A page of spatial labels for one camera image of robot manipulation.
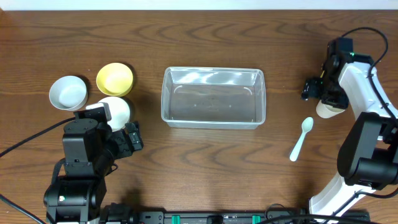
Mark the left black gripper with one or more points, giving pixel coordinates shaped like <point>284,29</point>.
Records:
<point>127,148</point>

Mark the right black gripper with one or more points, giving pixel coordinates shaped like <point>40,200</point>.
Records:
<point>311,88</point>

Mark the white cup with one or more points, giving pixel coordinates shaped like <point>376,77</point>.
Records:
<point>327,111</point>

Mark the yellow bowl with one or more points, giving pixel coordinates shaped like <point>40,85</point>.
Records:
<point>115,79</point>

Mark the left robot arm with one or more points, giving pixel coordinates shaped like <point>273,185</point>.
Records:
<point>91,148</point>

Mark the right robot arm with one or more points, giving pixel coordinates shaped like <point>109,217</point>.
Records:
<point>367,160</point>

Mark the clear plastic container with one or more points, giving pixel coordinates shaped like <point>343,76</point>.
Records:
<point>213,98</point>

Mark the white bowl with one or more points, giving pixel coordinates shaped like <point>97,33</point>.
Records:
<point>120,112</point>

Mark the pale green plastic spoon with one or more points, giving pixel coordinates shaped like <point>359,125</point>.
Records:
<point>307,126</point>

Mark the grey bowl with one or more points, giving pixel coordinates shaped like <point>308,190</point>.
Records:
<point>68,93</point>

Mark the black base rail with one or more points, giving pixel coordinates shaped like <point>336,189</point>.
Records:
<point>119,213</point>

